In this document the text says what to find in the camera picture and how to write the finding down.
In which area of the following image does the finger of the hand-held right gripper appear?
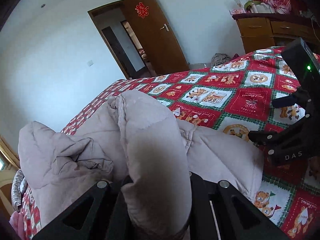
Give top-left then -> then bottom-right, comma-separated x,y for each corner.
247,116 -> 312,153
272,93 -> 313,109

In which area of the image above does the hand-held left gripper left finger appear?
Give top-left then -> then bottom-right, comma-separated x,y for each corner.
31,175 -> 133,240

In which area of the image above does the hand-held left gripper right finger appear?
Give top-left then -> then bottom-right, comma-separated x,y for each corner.
189,171 -> 290,240

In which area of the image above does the pale pink down jacket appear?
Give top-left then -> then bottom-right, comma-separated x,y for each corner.
18,89 -> 264,240

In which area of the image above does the red printed bed quilt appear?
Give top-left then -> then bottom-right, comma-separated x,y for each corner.
19,46 -> 320,240

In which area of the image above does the brown wooden dresser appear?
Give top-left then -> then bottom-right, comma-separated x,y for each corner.
232,11 -> 320,54

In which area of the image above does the white bag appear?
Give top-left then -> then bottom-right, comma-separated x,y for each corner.
250,2 -> 275,14

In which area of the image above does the grey cloth heap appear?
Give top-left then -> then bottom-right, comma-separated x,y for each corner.
211,53 -> 232,67

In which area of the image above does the striped pillow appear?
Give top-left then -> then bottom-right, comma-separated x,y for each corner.
11,169 -> 28,212

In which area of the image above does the pink blanket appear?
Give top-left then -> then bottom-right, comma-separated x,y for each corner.
9,211 -> 25,240

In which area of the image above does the brown wooden door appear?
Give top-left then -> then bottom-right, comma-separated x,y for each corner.
122,0 -> 190,76

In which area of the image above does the red paper door decoration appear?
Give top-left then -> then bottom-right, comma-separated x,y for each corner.
135,2 -> 148,19

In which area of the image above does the thin cable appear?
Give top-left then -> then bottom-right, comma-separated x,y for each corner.
309,12 -> 320,41

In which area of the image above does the brown door frame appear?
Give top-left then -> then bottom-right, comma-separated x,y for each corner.
87,0 -> 158,80

